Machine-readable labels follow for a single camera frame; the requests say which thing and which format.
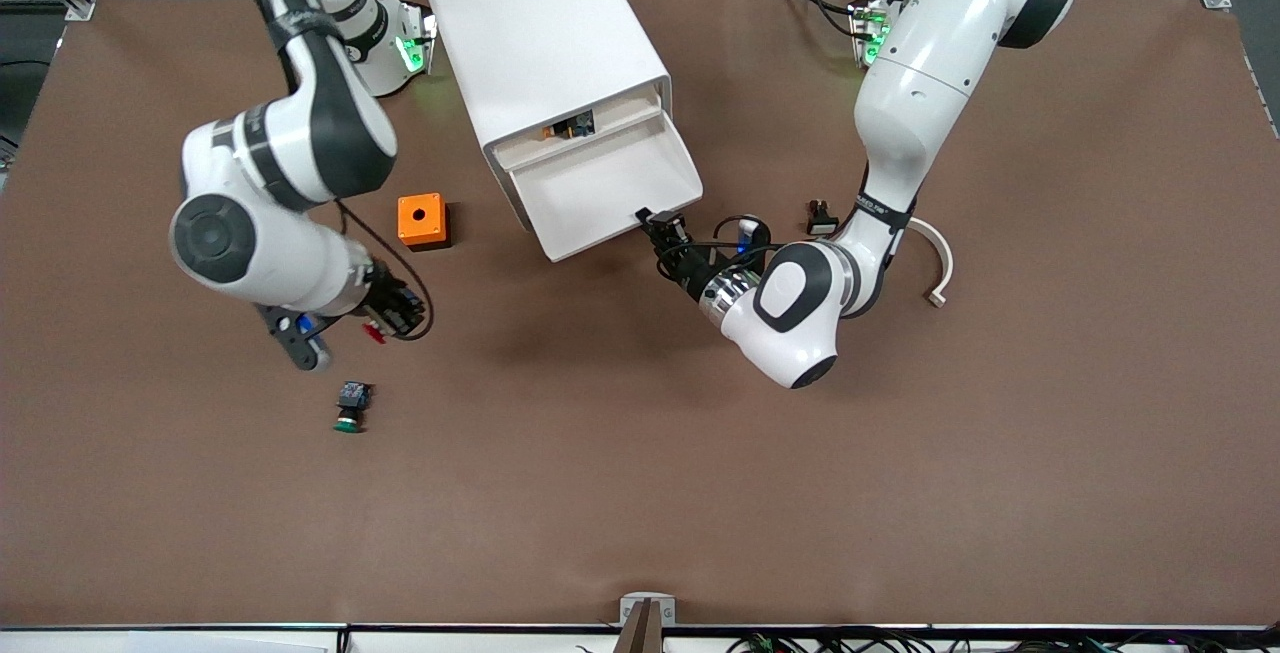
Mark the white plastic drawer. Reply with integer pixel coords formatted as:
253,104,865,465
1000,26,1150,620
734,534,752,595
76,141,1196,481
483,78,669,169
497,105,705,263

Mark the green push button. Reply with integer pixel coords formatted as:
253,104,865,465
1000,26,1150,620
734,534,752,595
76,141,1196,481
333,381,375,434

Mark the white drawer cabinet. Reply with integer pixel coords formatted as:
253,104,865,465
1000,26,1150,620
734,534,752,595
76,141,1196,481
422,0,673,236

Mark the orange box with hole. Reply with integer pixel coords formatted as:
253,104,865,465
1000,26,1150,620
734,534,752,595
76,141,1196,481
397,193,452,252

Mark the white semicircular clamp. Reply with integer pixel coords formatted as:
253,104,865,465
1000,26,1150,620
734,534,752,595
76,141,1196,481
905,217,955,310

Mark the black arm base cable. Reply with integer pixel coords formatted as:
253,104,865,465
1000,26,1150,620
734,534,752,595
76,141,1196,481
769,0,863,36

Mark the grey camera bracket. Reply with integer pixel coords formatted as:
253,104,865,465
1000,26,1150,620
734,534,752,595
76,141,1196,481
620,593,677,627

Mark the brown camera post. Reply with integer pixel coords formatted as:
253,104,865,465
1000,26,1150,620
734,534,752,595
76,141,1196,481
612,601,663,653

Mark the white table edge rail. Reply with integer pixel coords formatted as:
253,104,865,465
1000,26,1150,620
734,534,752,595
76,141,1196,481
0,623,1280,653

